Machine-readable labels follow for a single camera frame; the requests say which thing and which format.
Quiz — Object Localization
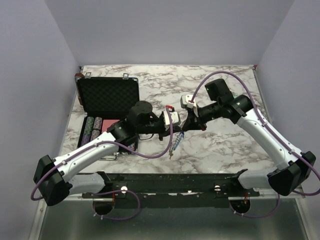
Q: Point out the pink playing card deck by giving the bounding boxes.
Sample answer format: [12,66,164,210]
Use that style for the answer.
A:
[101,119,120,132]

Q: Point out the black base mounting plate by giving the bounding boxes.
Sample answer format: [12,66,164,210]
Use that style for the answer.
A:
[82,172,260,209]

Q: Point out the blue tagged key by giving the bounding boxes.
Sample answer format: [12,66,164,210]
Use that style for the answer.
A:
[179,131,185,139]

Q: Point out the black poker chip case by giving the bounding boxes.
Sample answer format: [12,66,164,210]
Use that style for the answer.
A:
[74,72,143,161]

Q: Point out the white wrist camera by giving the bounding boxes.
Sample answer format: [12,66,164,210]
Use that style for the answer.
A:
[180,94,198,113]
[163,111,181,129]

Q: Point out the purple poker chip stack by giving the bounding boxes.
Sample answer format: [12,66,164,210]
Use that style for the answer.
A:
[77,116,103,148]

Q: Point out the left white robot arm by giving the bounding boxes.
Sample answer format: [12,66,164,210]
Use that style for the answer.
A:
[30,101,181,206]

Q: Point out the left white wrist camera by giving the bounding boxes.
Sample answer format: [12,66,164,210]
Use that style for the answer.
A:
[163,111,181,129]

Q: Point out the grey blue spiral keyring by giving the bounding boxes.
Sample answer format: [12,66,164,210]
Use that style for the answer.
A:
[168,132,184,160]

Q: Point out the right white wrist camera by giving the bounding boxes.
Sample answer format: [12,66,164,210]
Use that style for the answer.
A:
[180,94,198,113]

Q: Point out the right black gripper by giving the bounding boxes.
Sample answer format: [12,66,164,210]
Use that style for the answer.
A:
[181,100,222,131]

